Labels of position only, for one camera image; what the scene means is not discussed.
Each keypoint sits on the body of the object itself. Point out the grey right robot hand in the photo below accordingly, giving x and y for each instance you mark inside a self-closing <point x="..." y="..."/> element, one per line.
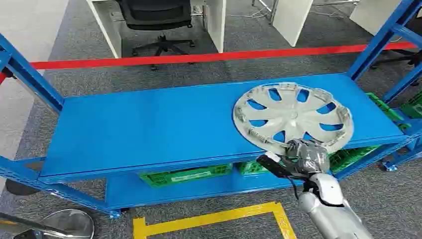
<point x="310" y="158"/>

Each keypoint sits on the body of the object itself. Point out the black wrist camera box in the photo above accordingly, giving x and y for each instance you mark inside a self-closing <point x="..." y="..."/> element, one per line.
<point x="273" y="166"/>

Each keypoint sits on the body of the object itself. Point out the white desk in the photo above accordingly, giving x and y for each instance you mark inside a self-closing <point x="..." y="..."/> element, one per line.
<point x="216" y="23"/>

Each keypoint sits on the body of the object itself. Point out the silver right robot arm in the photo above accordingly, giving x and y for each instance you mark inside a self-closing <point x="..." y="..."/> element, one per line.
<point x="329" y="207"/>

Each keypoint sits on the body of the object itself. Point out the black chair base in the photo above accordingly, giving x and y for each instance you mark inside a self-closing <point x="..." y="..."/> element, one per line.
<point x="402" y="58"/>

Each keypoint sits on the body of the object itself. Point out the silver plastic wheel hubcap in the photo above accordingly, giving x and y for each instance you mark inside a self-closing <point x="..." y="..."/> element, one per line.
<point x="291" y="115"/>

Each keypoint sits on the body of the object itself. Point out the black office chair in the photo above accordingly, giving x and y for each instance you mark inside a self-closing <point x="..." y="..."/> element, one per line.
<point x="155" y="14"/>

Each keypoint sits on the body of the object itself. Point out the white desk panel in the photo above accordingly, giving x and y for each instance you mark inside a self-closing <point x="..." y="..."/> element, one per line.
<point x="291" y="19"/>
<point x="371" y="14"/>

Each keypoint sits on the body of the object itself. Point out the yellow floor tape square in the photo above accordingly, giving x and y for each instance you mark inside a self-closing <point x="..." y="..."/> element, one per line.
<point x="211" y="218"/>

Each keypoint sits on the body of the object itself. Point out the green plastic crate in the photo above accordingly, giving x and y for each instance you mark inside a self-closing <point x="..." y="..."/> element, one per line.
<point x="387" y="110"/>
<point x="352" y="157"/>
<point x="412" y="107"/>
<point x="184" y="175"/>
<point x="252" y="167"/>

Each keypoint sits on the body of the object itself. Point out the red barrier tape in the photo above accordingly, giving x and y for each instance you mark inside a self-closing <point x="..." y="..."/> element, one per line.
<point x="197" y="58"/>

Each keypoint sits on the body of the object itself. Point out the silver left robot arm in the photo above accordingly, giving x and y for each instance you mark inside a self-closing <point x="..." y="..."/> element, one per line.
<point x="66" y="224"/>

